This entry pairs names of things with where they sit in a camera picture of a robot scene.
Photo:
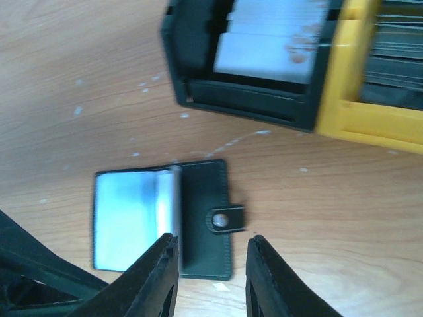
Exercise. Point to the yellow bin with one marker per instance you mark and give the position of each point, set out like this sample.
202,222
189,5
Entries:
342,115

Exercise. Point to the white cards stack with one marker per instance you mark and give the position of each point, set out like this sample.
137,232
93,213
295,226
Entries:
275,40

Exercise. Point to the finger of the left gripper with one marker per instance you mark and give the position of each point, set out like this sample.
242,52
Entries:
34,279

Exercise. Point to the black cards stack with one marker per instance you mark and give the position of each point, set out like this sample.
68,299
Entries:
393,66

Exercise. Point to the black bin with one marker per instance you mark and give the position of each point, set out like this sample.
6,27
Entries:
190,33

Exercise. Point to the black leather card holder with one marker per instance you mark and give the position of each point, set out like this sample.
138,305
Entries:
132,208

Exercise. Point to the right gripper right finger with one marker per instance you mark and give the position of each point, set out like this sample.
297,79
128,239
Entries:
274,289

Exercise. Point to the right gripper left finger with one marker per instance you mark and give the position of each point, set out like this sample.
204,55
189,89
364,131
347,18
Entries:
147,288

